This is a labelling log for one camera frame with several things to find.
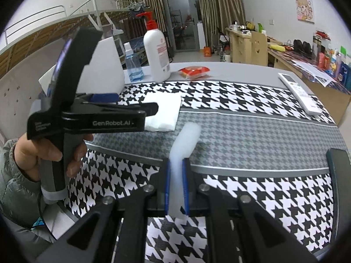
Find white tissue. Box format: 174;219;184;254
143;92;182;132

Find blue surgical face mask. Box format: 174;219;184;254
168;122;201;219

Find grey jacket forearm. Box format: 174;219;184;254
0;138;56;255

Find person's left hand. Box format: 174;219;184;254
14;133;88;182

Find white styrofoam box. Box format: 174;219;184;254
38;36;126;96

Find blue spray bottle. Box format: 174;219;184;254
124;42;144;82

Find red snack packet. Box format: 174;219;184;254
179;66;210;80

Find white pump lotion bottle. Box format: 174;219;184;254
136;11;171;83

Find white metal bunk bed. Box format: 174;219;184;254
1;0;146;77

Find orange floor container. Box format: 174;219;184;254
203;47;212;58

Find houndstooth table cloth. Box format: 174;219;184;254
64;80;346;253

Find black smartphone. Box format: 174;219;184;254
326;148;350;243

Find glass balcony door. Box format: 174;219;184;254
163;0;201;52

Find brown curtains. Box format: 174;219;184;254
120;0;246;52

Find wooden smiley chair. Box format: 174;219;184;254
251;32;268;67

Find white remote control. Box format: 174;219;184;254
278;73;322;116

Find wooden desk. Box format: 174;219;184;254
226;28;350;125

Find printed paper sheets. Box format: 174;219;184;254
292;59;334;87

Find group of toiletry bottles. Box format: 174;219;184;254
312;30;350;91

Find anime girl poster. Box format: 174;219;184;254
295;0;315;23

